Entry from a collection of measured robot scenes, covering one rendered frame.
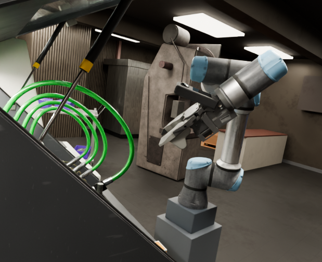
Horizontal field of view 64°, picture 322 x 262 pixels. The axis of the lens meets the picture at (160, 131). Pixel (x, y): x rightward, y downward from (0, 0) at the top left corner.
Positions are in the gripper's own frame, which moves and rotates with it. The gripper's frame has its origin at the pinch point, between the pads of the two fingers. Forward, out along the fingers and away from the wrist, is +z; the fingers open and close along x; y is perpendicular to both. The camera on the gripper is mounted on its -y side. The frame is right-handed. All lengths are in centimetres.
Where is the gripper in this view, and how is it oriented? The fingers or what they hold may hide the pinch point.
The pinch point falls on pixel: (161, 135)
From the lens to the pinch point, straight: 72.3
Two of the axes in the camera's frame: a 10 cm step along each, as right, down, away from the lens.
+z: -7.7, 5.7, 2.9
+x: 0.9, -3.7, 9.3
